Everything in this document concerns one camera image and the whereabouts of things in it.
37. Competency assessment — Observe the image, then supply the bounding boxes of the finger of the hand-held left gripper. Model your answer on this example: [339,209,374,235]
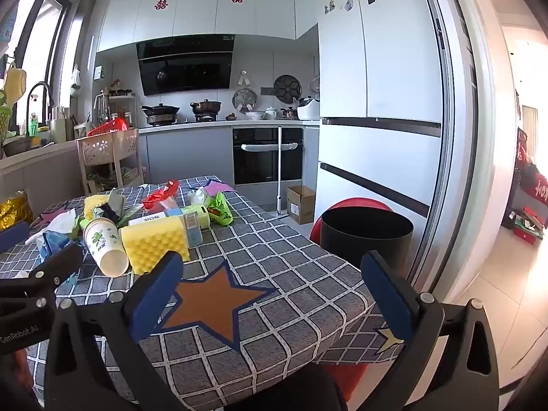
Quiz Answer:
[0,220,29,254]
[0,244,85,306]

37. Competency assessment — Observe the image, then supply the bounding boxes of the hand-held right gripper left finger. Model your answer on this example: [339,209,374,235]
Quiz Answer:
[43,250,189,411]

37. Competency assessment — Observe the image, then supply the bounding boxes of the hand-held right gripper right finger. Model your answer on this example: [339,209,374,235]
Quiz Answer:
[361,250,500,411]

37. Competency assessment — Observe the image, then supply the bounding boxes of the yellow sponge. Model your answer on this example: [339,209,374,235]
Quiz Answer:
[119,215,191,275]

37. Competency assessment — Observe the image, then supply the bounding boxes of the black trash bin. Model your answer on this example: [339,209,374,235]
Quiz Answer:
[320,208,414,284]

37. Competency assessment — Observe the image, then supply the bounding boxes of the yellow foam net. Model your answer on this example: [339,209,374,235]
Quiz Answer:
[83,195,112,220]

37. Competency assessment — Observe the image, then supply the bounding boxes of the green snack packet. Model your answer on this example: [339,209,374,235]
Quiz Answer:
[208,191,234,227]

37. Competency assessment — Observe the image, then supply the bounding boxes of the white plastic wrapper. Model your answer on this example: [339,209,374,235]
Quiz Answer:
[187,187,212,206]

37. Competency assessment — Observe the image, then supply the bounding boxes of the gold foil bag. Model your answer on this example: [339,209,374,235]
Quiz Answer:
[0,191,34,228]

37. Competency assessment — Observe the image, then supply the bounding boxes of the blue plastic bag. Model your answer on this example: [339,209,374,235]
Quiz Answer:
[36,230,82,266]

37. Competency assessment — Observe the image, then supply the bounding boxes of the white crumpled tissue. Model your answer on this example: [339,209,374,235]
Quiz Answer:
[26,210,80,245]

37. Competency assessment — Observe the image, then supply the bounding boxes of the white green paper cup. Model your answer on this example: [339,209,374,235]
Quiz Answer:
[83,217,130,277]

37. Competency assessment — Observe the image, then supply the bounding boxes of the white blue carton box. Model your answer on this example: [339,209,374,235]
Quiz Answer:
[127,208,204,248]

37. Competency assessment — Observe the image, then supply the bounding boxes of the black plastic wrapper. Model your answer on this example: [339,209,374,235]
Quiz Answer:
[92,205,125,227]

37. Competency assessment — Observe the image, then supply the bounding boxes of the green white sachet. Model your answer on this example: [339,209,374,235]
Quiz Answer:
[115,205,144,227]

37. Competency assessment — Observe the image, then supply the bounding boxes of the lime green sponge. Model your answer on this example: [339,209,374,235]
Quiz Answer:
[179,204,211,229]

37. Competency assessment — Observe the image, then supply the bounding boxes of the dark bowl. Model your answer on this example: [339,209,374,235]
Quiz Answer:
[2,137,34,157]

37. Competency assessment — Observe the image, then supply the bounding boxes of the red plastic wrapper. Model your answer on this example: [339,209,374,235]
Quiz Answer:
[142,180,180,210]

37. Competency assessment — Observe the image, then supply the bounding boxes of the red stool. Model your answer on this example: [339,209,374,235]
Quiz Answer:
[309,197,395,246]

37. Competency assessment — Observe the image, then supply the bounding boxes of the star checked grey tablecloth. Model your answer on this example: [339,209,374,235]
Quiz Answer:
[0,175,405,411]

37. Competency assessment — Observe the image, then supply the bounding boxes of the green plastic basket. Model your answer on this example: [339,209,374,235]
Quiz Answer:
[0,90,13,146]

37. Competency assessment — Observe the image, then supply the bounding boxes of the utensil holders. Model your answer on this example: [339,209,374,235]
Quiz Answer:
[50,107,75,143]

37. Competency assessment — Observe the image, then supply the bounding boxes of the cardboard box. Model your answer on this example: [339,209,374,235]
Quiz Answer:
[286,185,316,225]

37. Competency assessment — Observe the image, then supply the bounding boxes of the beige storage cart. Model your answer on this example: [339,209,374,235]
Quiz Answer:
[77,128,144,195]

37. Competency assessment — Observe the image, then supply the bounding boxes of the grey kitchen base cabinets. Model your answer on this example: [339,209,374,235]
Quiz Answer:
[139,127,235,187]

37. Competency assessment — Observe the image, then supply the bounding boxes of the red plastic basket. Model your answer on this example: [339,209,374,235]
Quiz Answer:
[88,121,129,138]

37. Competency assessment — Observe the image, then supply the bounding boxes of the black kitchen faucet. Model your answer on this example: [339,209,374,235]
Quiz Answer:
[26,81,55,121]

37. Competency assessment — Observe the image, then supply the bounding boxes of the yellow plastic colander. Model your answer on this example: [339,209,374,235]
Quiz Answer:
[3,62,28,105]

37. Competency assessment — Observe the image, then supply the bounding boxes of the black built-in oven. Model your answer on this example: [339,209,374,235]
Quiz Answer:
[232,127,304,186]

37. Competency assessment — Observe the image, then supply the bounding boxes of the white spice rack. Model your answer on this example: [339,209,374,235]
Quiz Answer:
[100,90,138,129]

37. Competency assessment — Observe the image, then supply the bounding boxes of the pile of red boxes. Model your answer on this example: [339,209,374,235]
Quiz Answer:
[501,126,548,245]

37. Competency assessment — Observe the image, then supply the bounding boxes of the black wok with lid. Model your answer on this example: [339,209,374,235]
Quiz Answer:
[141,103,180,118]

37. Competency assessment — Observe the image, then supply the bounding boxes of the brown clay pot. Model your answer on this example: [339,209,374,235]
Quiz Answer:
[190,99,222,116]

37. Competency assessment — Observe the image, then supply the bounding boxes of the white rice cooker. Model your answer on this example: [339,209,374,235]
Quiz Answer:
[297,96,321,121]

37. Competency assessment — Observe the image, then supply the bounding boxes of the kitchen window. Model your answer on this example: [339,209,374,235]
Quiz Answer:
[0,0,71,129]

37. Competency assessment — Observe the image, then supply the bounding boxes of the round silver steamer rack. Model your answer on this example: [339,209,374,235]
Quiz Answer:
[232,88,258,113]

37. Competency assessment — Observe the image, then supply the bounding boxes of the black range hood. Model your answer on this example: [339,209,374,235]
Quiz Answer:
[136,34,236,97]

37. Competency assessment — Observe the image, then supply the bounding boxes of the white refrigerator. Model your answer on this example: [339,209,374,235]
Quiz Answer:
[312,0,451,285]

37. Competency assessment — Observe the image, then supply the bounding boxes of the round black baking pan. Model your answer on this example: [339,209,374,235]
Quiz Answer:
[274,74,302,104]

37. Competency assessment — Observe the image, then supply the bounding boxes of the sliding door frame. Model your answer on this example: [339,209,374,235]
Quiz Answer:
[417,0,501,304]

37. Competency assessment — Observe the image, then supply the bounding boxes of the white wall cabinets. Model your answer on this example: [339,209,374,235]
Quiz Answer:
[96,0,320,54]

